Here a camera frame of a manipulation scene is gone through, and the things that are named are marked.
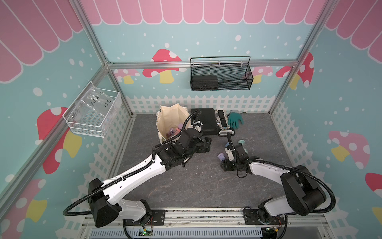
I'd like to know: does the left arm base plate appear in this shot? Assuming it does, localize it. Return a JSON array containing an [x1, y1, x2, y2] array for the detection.
[[124, 210, 166, 226]]

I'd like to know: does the cream canvas tote bag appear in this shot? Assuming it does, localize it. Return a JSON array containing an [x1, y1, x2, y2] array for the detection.
[[156, 103, 190, 143]]

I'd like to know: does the clear plastic wall bin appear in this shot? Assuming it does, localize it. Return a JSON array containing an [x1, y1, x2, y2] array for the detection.
[[63, 82, 122, 138]]

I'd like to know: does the plastic bag in bin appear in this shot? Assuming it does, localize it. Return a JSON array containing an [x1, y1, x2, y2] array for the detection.
[[74, 86, 121, 132]]

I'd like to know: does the black bit holder strip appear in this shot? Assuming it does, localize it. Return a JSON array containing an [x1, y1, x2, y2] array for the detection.
[[216, 110, 235, 137]]

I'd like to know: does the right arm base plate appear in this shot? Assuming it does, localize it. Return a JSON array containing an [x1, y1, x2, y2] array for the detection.
[[242, 207, 285, 226]]

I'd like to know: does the black box in basket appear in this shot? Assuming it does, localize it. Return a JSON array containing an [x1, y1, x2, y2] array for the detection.
[[191, 75, 219, 91]]

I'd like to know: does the black plastic case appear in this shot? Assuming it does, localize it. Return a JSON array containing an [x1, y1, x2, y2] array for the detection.
[[191, 108, 219, 136]]

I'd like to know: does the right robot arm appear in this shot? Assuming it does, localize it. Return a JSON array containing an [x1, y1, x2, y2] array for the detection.
[[221, 134, 336, 224]]

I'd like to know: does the green rubber glove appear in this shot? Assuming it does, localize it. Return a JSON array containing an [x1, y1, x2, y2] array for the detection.
[[228, 110, 244, 129]]

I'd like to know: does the purple hourglass top cluster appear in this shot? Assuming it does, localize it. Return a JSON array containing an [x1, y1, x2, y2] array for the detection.
[[166, 127, 181, 139]]

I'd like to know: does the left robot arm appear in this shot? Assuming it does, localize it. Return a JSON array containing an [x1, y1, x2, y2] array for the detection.
[[63, 110, 212, 228]]

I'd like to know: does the black wire mesh basket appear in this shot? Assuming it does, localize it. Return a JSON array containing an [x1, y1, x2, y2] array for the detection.
[[190, 56, 254, 91]]

